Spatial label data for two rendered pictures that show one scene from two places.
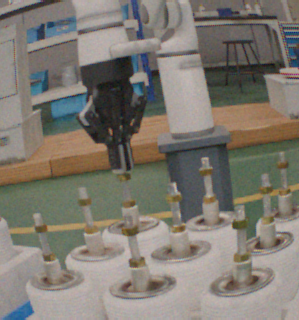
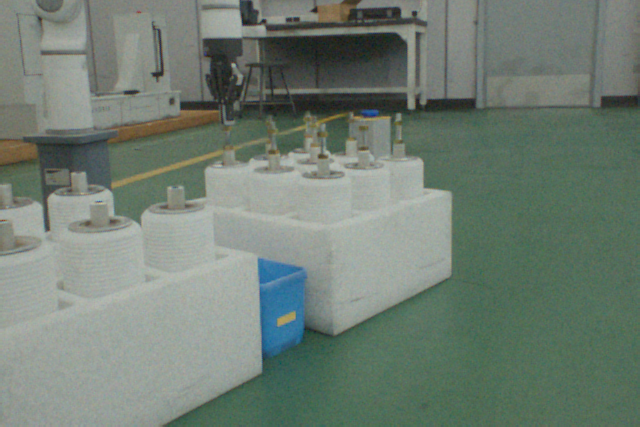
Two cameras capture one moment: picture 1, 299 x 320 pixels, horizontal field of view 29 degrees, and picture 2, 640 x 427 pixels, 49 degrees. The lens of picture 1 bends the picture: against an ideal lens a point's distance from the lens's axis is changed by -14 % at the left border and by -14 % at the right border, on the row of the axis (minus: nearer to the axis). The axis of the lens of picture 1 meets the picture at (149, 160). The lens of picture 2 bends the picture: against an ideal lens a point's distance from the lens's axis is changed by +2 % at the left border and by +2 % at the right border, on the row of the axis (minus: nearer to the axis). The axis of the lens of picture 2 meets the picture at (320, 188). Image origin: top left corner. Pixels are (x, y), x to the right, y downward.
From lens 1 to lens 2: 1.33 m
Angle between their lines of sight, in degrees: 74
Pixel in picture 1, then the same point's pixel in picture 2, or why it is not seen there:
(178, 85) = (80, 84)
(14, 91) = not seen: outside the picture
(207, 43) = not seen: outside the picture
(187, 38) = (83, 37)
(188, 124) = (86, 121)
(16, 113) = not seen: outside the picture
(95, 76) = (237, 49)
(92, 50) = (236, 26)
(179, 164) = (87, 154)
